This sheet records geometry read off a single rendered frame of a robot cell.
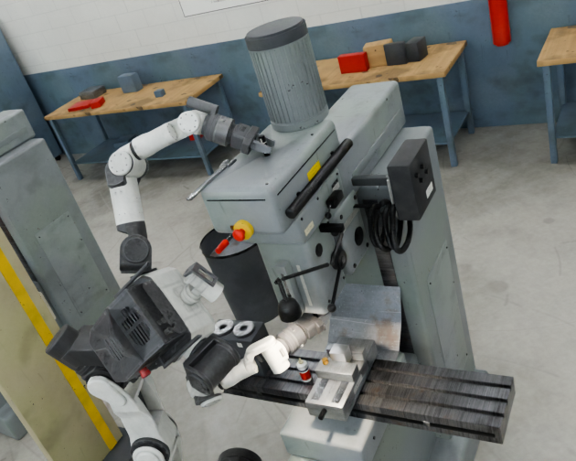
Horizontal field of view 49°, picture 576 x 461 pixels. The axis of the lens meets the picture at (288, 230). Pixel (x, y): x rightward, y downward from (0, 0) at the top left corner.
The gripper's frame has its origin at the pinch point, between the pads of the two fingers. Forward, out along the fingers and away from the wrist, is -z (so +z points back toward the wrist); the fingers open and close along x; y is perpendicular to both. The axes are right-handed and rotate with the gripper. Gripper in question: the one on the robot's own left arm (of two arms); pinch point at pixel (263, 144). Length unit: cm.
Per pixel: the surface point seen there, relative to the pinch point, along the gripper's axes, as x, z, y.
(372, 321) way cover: -28, -57, -78
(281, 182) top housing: 18.1, -10.2, 0.2
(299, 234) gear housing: 14.5, -19.5, -17.7
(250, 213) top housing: 22.2, -4.3, -10.7
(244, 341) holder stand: -2, -11, -87
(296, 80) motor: -16.2, -2.9, 16.5
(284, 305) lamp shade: 26, -22, -36
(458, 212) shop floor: -266, -121, -152
